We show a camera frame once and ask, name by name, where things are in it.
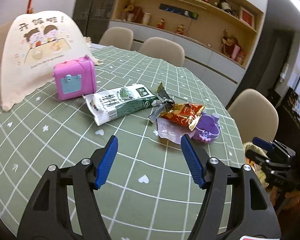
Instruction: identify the green white milk carton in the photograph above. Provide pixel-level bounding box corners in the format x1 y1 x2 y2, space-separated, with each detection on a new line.
83 83 160 126

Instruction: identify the green grid tablecloth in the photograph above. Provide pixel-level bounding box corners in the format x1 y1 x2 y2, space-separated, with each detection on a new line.
0 47 244 239

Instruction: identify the pink toy suitcase box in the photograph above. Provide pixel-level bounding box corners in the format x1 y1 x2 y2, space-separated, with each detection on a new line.
53 55 96 101

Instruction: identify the pale pink plastic film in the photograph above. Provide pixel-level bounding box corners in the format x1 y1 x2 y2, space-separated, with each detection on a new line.
157 118 195 145

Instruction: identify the purple plastic toy container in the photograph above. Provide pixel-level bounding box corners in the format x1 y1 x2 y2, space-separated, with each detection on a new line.
192 113 220 144

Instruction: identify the beige chair middle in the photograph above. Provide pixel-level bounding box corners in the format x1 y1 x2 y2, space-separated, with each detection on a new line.
138 37 185 67

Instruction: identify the silver crumpled wrapper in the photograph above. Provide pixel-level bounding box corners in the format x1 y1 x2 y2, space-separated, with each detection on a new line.
148 82 175 124

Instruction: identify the red gold snack wrapper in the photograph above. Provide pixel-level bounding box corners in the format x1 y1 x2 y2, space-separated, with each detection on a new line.
160 103 205 131

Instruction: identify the wooden wall shelf unit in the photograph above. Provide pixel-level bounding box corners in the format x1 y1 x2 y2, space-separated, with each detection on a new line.
110 0 266 69

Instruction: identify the wicker trash basket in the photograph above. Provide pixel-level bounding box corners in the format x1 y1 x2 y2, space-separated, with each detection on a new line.
243 142 269 189

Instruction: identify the beige cartoon food cover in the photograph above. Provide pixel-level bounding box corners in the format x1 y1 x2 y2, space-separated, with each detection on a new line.
0 10 102 112

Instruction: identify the beige chair far left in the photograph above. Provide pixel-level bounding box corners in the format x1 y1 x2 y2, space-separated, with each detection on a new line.
99 27 134 50

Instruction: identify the beige chair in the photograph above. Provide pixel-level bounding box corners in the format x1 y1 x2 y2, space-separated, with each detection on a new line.
228 88 279 143
99 27 134 50
138 37 185 67

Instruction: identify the beige chair near right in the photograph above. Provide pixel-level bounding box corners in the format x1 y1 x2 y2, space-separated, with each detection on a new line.
228 88 279 143

